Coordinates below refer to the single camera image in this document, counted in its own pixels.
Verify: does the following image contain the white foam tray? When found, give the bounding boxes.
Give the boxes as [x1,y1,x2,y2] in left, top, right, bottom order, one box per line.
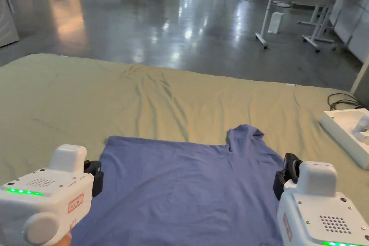
[320,108,369,169]

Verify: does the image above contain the person's left hand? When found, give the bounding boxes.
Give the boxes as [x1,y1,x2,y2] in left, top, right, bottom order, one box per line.
[56,233,73,246]

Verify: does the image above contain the bed with beige sheet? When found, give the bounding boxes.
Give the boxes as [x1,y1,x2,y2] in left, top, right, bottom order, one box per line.
[0,53,369,246]

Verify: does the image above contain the black cable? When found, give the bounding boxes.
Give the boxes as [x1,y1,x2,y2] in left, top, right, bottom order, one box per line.
[327,93,364,109]

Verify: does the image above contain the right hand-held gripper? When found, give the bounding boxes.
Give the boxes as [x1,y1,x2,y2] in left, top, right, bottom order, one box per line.
[273,152,369,246]

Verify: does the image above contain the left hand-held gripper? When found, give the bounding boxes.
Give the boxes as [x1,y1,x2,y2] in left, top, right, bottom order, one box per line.
[0,144,104,246]

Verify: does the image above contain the blue shirt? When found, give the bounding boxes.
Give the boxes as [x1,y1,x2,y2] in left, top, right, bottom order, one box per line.
[65,124,284,246]

